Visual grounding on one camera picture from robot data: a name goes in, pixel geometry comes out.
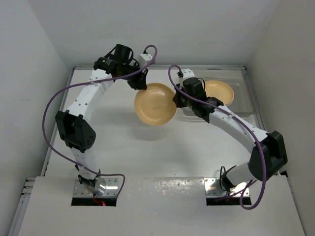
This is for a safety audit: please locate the metal base plate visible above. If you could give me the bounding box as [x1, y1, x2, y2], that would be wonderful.
[72, 177, 118, 198]
[203, 177, 250, 199]

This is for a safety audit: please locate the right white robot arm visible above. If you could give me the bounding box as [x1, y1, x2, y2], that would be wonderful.
[173, 77, 288, 192]

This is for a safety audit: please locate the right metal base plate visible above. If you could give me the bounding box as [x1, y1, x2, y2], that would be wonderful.
[203, 177, 250, 199]

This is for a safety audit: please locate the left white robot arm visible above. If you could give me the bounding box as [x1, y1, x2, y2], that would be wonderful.
[55, 44, 154, 189]

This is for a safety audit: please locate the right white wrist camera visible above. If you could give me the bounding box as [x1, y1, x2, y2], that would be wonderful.
[177, 69, 195, 85]

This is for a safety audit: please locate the yellow plate back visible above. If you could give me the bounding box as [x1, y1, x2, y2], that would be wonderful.
[134, 83, 177, 126]

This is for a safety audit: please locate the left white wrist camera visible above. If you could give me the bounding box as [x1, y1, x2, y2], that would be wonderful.
[137, 53, 153, 68]

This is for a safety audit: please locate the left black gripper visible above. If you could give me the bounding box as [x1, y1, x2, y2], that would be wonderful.
[118, 62, 148, 90]

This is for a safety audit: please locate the clear plastic bin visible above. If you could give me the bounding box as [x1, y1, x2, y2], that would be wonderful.
[189, 66, 259, 118]

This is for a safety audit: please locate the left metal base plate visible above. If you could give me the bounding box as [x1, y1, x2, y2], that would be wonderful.
[72, 177, 118, 198]

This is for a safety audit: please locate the yellow plate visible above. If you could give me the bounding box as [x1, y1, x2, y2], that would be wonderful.
[205, 80, 234, 106]
[134, 83, 177, 126]

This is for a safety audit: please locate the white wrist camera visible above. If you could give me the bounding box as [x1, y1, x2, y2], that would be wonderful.
[137, 53, 153, 68]
[177, 69, 195, 85]

